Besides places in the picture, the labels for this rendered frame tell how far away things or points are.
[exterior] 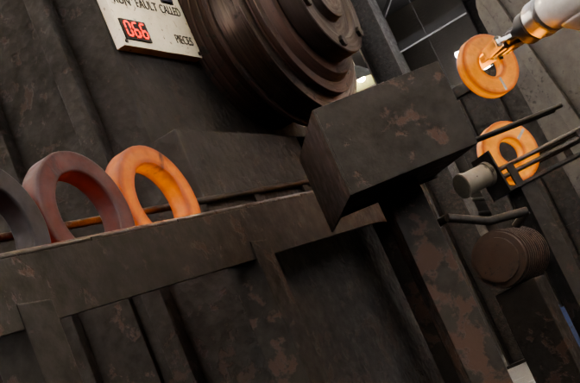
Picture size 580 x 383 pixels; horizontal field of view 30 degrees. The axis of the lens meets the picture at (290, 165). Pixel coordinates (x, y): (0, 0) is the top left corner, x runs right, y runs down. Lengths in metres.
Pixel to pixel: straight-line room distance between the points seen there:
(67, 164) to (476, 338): 0.65
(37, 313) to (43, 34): 0.89
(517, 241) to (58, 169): 1.21
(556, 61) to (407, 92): 3.39
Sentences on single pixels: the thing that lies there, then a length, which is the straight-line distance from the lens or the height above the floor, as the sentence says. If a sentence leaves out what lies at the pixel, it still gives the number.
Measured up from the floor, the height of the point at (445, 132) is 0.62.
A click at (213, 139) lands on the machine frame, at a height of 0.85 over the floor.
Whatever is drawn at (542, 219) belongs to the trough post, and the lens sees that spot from 2.60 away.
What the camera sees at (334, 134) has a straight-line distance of 1.56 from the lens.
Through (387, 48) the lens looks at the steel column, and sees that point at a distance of 11.54.
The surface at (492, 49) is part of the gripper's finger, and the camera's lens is 2.53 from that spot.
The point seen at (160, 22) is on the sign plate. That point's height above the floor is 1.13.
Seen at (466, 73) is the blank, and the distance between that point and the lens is 2.57.
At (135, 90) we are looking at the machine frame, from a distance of 1.98.
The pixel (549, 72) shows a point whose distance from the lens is 4.98.
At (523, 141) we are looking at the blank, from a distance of 2.67.
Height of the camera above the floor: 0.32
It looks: 13 degrees up
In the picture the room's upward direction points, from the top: 24 degrees counter-clockwise
